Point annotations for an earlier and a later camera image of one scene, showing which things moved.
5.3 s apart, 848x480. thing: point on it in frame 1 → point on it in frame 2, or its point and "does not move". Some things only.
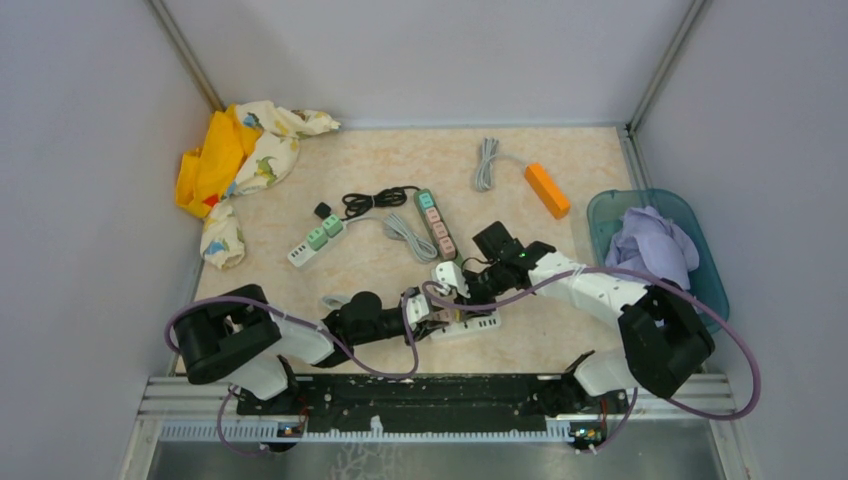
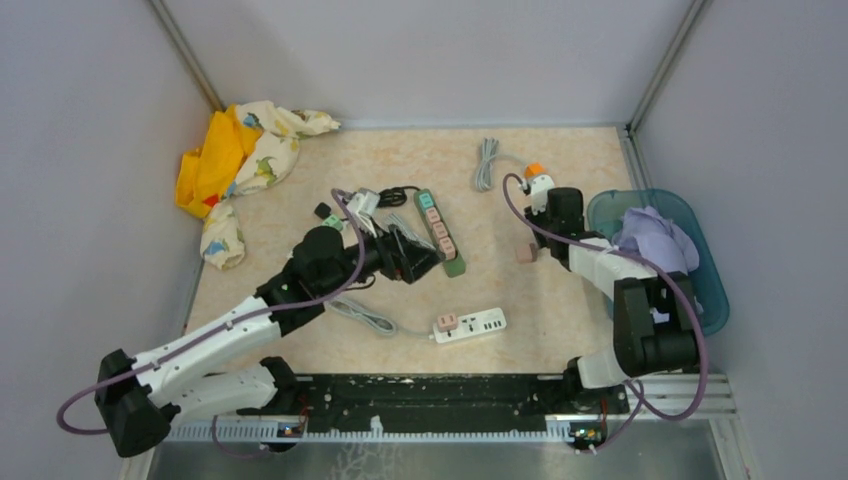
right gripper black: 474,299 → 535,219
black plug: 322,210 does not move
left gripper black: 423,330 → 401,258
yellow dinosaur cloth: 249,146 does not move
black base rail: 426,402 does not move
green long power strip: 438,231 does not move
